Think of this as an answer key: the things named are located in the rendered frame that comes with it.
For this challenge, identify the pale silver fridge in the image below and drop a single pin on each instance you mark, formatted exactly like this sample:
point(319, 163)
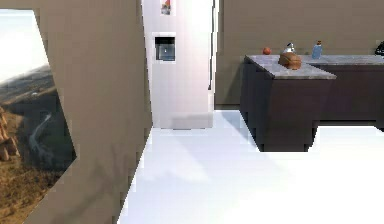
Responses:
point(181, 83)

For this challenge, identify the dark brown kitchen counter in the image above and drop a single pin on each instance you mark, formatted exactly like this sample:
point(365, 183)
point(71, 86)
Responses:
point(286, 106)

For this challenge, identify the red tomato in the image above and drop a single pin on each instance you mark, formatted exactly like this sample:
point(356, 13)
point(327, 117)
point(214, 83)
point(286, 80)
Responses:
point(266, 51)

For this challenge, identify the small picture on fridge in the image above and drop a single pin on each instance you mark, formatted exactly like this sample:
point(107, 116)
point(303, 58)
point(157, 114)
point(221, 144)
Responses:
point(166, 7)

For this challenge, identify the brown bread loaf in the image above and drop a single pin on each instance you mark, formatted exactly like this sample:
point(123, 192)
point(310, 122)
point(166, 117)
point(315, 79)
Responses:
point(290, 61)

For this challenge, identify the silver kettle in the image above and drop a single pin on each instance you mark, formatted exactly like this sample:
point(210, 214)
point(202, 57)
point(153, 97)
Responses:
point(289, 48)

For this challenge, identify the blue bottle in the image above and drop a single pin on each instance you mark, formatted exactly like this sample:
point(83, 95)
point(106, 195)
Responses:
point(317, 51)

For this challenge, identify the large landscape window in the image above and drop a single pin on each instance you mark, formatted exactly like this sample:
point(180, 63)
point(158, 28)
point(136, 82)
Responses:
point(23, 110)

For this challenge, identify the black rounded appliance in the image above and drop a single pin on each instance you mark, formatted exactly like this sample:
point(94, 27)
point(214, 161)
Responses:
point(380, 48)

